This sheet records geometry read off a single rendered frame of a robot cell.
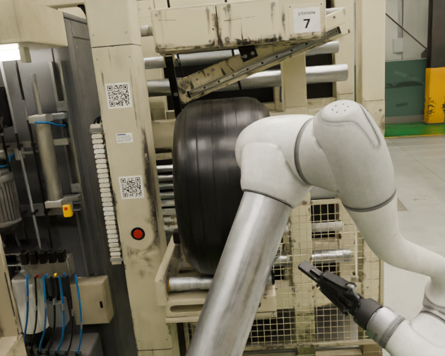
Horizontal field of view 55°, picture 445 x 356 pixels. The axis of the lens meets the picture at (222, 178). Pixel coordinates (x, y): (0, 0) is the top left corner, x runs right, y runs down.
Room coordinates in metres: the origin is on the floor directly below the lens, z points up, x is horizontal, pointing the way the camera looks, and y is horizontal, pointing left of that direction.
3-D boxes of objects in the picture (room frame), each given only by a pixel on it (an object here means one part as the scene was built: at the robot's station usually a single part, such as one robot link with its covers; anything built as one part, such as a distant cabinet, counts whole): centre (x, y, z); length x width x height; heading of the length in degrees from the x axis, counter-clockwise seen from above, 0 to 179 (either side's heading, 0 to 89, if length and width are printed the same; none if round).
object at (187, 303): (1.27, 0.04, 0.83); 0.36 x 0.09 x 0.06; 87
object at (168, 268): (1.42, 0.21, 0.90); 0.40 x 0.03 x 0.10; 177
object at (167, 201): (1.80, 0.23, 1.05); 0.20 x 0.15 x 0.30; 87
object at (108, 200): (1.38, 0.38, 1.19); 0.05 x 0.04 x 0.48; 177
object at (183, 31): (1.70, -0.11, 1.71); 0.61 x 0.25 x 0.15; 87
